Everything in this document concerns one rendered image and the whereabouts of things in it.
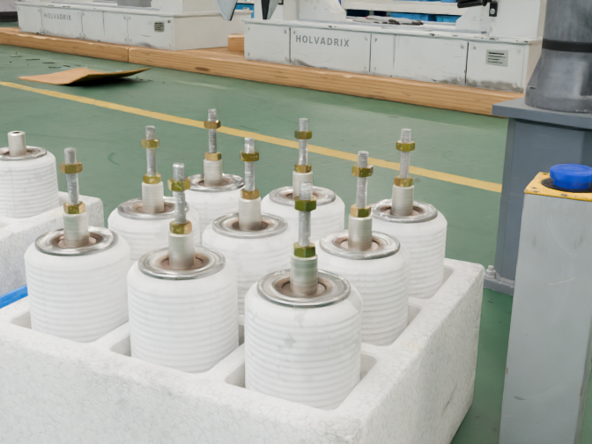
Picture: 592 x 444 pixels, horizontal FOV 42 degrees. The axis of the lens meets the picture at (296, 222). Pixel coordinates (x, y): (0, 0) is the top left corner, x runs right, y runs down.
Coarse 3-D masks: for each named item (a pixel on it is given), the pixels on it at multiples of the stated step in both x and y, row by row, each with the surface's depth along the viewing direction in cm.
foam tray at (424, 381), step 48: (480, 288) 88; (0, 336) 70; (48, 336) 70; (240, 336) 74; (432, 336) 72; (0, 384) 72; (48, 384) 69; (96, 384) 66; (144, 384) 63; (192, 384) 62; (240, 384) 66; (384, 384) 63; (432, 384) 74; (0, 432) 74; (48, 432) 70; (96, 432) 67; (144, 432) 65; (192, 432) 62; (240, 432) 60; (288, 432) 58; (336, 432) 56; (384, 432) 62; (432, 432) 77
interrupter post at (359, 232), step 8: (352, 216) 72; (352, 224) 71; (360, 224) 71; (368, 224) 71; (352, 232) 72; (360, 232) 71; (368, 232) 72; (352, 240) 72; (360, 240) 72; (368, 240) 72; (360, 248) 72
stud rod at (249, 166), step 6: (246, 138) 75; (252, 138) 75; (246, 144) 75; (252, 144) 75; (246, 150) 75; (252, 150) 75; (246, 162) 76; (252, 162) 76; (246, 168) 76; (252, 168) 76; (246, 174) 76; (252, 174) 76; (246, 180) 76; (252, 180) 76; (246, 186) 76; (252, 186) 76
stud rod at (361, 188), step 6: (360, 156) 70; (366, 156) 70; (360, 162) 70; (366, 162) 70; (360, 180) 71; (366, 180) 71; (360, 186) 71; (360, 192) 71; (360, 198) 71; (360, 204) 71
